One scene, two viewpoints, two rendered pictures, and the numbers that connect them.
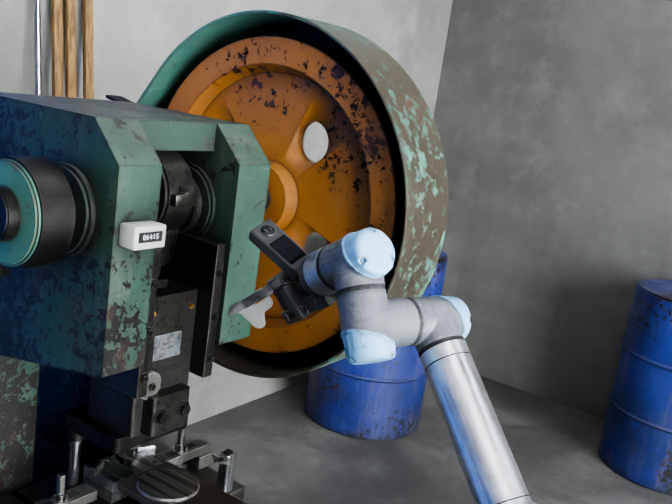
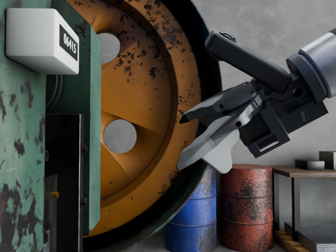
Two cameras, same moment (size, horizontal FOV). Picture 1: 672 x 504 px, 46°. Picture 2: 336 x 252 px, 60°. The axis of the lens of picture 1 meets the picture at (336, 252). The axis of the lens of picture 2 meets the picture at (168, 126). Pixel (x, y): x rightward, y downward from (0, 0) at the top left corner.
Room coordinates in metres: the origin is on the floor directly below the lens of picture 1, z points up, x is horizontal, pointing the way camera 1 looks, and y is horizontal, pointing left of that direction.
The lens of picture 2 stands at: (1.03, 0.39, 1.23)
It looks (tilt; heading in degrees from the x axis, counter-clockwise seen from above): 2 degrees up; 325
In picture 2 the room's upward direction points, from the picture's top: straight up
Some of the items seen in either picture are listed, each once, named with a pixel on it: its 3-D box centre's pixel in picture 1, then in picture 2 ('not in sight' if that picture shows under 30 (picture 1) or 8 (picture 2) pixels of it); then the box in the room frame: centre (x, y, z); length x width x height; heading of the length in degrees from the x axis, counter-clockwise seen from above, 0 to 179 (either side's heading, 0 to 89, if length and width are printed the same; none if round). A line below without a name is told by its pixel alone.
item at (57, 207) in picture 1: (31, 219); not in sight; (1.32, 0.52, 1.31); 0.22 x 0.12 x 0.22; 57
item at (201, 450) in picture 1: (183, 448); not in sight; (1.66, 0.28, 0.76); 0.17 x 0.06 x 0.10; 147
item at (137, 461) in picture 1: (126, 472); not in sight; (1.51, 0.37, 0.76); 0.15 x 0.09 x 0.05; 147
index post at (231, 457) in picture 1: (226, 469); not in sight; (1.59, 0.17, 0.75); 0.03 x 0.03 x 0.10; 57
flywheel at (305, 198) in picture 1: (286, 196); (72, 102); (1.88, 0.14, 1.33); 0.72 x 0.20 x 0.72; 57
